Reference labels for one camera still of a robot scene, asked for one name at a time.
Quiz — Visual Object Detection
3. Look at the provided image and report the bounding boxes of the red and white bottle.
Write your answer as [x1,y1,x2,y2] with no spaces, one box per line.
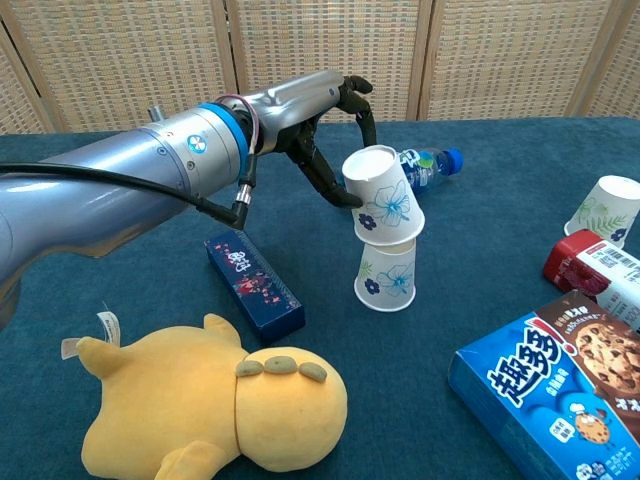
[542,229,640,333]

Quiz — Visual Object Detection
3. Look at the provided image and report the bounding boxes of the yellow plush duck toy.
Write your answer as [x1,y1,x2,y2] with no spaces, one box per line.
[60,301,350,480]

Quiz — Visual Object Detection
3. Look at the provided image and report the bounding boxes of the blue chocolate cookie box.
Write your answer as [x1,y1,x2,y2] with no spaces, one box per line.
[447,290,640,480]

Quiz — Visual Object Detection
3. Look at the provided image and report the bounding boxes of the teal table mat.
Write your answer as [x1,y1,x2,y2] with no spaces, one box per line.
[0,115,640,480]

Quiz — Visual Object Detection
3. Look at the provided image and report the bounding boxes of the white paper cup green leaves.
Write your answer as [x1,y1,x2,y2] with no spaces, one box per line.
[563,174,640,250]

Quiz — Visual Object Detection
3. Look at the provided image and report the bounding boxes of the dark blue rectangular box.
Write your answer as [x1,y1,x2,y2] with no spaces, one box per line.
[203,228,307,347]

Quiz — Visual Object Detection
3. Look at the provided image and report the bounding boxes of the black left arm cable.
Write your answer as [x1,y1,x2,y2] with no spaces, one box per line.
[0,152,259,232]

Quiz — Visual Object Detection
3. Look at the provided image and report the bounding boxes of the woven bamboo screen panel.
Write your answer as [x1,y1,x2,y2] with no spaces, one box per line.
[418,0,634,122]
[581,0,640,120]
[223,0,435,127]
[0,22,54,136]
[0,0,245,134]

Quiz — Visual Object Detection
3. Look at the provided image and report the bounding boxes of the blue plastic drink bottle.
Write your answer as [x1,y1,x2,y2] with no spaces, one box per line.
[396,146,465,198]

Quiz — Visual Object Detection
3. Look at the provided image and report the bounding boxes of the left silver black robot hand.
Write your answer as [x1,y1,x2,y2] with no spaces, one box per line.
[247,70,378,210]

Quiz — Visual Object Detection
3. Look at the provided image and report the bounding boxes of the white paper cup blue flower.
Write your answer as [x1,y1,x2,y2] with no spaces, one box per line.
[353,238,418,314]
[341,144,427,248]

